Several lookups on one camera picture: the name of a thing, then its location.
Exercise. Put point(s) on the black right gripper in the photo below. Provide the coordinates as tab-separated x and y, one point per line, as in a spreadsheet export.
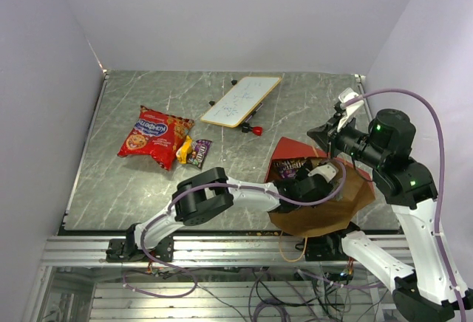
327	136

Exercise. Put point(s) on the brown m&m's candy packet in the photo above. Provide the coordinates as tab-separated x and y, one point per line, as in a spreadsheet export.
288	168

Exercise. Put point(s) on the red brown paper bag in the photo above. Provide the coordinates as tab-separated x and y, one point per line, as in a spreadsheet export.
318	226

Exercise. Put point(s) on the purple candy packet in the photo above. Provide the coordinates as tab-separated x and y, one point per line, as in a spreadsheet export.
199	152

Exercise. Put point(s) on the yellow candy packet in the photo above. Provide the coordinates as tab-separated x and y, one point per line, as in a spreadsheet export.
185	149

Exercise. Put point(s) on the red cookie snack bag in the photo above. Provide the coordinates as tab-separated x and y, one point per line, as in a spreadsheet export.
158	135

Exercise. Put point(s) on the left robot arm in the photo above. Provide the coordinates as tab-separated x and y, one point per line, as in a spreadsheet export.
201	198

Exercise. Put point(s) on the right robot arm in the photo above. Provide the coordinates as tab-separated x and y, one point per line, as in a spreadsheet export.
431	289

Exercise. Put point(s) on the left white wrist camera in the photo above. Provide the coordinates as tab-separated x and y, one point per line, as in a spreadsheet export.
328	171

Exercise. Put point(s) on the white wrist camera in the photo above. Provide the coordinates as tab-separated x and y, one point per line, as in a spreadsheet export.
349	102
328	171

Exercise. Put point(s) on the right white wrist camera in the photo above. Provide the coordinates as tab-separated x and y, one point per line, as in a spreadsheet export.
349	102

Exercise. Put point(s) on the small whiteboard with yellow frame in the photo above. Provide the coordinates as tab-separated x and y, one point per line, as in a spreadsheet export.
237	104

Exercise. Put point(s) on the aluminium mounting rail frame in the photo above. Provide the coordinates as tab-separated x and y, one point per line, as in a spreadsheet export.
237	277

